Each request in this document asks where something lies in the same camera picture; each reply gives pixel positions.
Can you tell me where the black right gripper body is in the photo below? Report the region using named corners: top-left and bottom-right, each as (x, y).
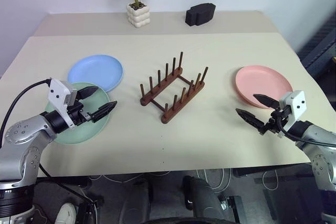
top-left (258, 109), bottom-right (289, 136)

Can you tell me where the white bubble plant pot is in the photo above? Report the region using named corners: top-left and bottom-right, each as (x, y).
top-left (126, 2), bottom-right (151, 28)

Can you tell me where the black foam block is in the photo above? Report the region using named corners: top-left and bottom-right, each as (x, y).
top-left (185, 3), bottom-right (216, 27)

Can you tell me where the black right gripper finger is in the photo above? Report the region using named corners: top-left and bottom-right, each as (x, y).
top-left (253, 93), bottom-right (281, 110)
top-left (235, 108), bottom-right (266, 130)

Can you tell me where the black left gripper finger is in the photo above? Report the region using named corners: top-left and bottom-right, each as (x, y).
top-left (90, 100), bottom-right (118, 123)
top-left (76, 85), bottom-right (100, 101)

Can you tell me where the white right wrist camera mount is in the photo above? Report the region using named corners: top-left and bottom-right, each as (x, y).
top-left (278, 90), bottom-right (307, 138)

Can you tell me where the blue plate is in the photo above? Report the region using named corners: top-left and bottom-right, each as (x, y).
top-left (67, 55), bottom-right (124, 93)

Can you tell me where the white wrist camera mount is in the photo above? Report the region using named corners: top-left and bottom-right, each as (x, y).
top-left (278, 90), bottom-right (307, 138)
top-left (48, 78), bottom-right (77, 129)

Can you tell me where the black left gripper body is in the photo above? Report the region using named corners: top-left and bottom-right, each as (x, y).
top-left (66, 91), bottom-right (93, 127)

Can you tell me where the green plate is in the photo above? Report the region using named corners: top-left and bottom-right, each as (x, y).
top-left (45, 82), bottom-right (111, 145)

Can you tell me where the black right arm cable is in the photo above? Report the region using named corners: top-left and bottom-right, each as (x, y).
top-left (278, 119), bottom-right (336, 147)

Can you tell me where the white shoe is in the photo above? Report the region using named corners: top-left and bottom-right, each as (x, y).
top-left (54, 202), bottom-right (77, 224)

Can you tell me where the wooden dish rack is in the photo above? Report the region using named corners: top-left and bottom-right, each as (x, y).
top-left (139, 51), bottom-right (209, 124)

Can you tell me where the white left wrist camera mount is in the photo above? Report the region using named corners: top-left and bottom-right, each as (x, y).
top-left (48, 78), bottom-right (77, 129)

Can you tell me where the pink red plate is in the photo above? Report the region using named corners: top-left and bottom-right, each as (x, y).
top-left (235, 65), bottom-right (294, 110)

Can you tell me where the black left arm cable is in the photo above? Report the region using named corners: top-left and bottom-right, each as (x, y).
top-left (0, 78), bottom-right (53, 177)

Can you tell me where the white floor cable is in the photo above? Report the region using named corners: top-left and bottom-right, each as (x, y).
top-left (196, 168), bottom-right (232, 190)

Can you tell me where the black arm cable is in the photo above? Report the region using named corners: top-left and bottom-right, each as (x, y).
top-left (0, 78), bottom-right (53, 177)
top-left (278, 119), bottom-right (336, 147)

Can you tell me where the dark rounded robot leg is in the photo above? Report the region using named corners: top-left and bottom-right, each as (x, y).
top-left (182, 175), bottom-right (224, 219)

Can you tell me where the beige table cloth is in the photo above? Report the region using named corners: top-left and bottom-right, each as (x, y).
top-left (0, 33), bottom-right (314, 177)

